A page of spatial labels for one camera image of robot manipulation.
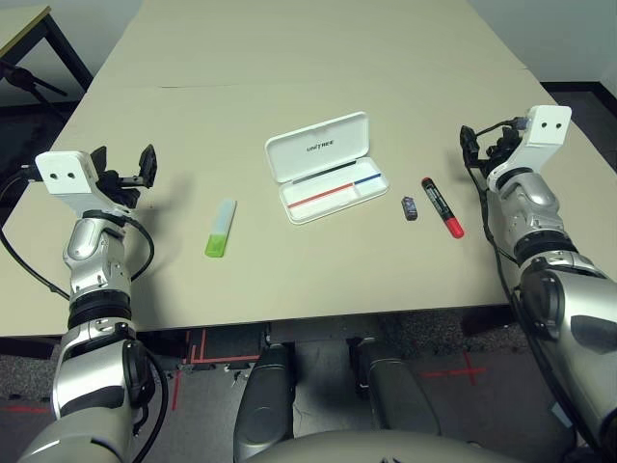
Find grey robot leg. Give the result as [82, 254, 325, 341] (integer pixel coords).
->
[356, 337, 443, 435]
[233, 342, 296, 462]

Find red and black marker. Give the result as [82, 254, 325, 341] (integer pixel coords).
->
[420, 177, 466, 239]

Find grey robot torso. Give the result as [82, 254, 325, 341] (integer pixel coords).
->
[240, 428, 522, 463]

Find thin black left gripper cable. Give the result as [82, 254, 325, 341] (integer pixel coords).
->
[120, 216, 156, 286]

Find thick black left camera cable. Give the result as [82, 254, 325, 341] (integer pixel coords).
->
[0, 163, 71, 300]

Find red tape lines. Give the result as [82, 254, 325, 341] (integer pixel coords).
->
[171, 327, 264, 411]

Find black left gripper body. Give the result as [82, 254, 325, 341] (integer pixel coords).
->
[94, 166, 147, 209]

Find red tape cross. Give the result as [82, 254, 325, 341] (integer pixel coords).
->
[422, 350, 488, 387]

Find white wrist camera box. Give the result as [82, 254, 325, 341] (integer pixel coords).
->
[34, 150, 131, 218]
[486, 104, 574, 194]

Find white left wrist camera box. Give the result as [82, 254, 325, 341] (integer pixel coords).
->
[34, 150, 131, 218]

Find grey right robot leg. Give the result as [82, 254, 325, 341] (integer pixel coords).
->
[356, 337, 443, 435]

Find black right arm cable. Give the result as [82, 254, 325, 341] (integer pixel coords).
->
[460, 115, 594, 449]

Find black tripod stand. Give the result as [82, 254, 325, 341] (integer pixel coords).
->
[0, 60, 68, 105]

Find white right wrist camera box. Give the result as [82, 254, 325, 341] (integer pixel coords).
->
[486, 104, 574, 194]

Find side table with black frame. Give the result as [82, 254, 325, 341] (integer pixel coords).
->
[0, 4, 93, 93]

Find grey left robot leg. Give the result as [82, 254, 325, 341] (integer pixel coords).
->
[233, 342, 296, 462]

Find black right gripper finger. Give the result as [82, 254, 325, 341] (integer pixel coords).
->
[460, 125, 483, 170]

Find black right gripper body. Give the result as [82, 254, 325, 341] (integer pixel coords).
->
[484, 125, 524, 168]

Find white plastic pencil case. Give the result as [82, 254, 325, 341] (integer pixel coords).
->
[263, 111, 390, 226]

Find black table frame bar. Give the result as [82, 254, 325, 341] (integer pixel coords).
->
[460, 306, 515, 337]

